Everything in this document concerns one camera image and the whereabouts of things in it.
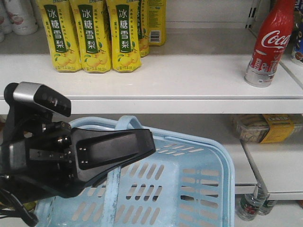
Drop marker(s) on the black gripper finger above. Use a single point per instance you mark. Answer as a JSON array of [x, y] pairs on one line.
[[97, 153]]

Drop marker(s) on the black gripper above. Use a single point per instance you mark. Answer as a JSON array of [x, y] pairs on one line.
[[39, 155]]

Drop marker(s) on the light blue plastic basket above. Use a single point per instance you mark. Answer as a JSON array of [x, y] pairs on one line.
[[188, 182]]

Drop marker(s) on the red aluminium coke bottle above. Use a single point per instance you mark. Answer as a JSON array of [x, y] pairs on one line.
[[272, 40]]

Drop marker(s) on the white metal shelving unit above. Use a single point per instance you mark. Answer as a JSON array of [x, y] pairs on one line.
[[191, 84]]

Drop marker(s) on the yellow pear drink carton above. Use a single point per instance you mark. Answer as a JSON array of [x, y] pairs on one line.
[[91, 18], [59, 24], [124, 35]]

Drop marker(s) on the clear box yellow sleeve biscuits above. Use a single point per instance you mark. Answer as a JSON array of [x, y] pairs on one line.
[[266, 128]]

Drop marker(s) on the blue cookie cup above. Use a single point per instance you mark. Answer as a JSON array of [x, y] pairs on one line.
[[297, 52]]

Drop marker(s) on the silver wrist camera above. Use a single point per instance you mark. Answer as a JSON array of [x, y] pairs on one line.
[[37, 96]]

